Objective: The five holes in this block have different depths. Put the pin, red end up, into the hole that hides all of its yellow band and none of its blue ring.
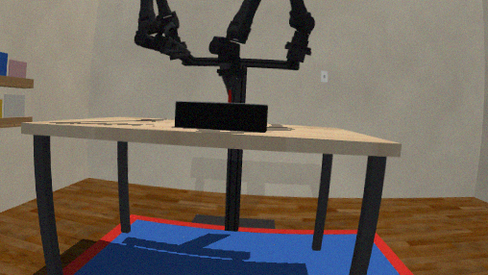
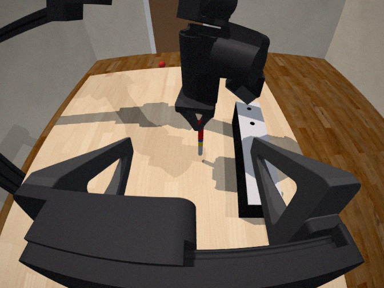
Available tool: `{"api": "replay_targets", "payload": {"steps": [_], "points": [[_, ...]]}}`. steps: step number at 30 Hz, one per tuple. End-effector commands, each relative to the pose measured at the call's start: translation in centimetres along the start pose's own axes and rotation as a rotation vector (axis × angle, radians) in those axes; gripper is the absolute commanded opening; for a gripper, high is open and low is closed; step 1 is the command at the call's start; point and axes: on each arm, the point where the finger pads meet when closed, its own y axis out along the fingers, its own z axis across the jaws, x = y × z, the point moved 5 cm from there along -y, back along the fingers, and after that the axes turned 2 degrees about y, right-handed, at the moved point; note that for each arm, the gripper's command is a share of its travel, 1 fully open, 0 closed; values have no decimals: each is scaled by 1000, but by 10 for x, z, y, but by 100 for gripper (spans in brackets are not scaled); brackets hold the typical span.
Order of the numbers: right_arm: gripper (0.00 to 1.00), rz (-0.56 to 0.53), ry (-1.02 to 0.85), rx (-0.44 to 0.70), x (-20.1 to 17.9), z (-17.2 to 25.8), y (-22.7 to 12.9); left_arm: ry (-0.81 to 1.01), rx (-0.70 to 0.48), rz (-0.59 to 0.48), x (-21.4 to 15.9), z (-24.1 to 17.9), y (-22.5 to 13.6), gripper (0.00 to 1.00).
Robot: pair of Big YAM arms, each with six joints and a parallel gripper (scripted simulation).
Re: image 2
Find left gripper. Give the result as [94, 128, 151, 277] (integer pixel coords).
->
[175, 64, 216, 131]

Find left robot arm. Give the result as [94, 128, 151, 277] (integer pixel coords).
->
[177, 0, 270, 105]

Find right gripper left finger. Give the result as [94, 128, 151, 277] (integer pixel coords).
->
[24, 137, 134, 195]

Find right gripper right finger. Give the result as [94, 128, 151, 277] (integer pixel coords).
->
[250, 137, 361, 245]

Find red pin with yellow and blue bands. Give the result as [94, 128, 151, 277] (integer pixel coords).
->
[198, 120, 203, 156]

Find white block with holes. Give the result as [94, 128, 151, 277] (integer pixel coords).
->
[232, 101, 282, 218]

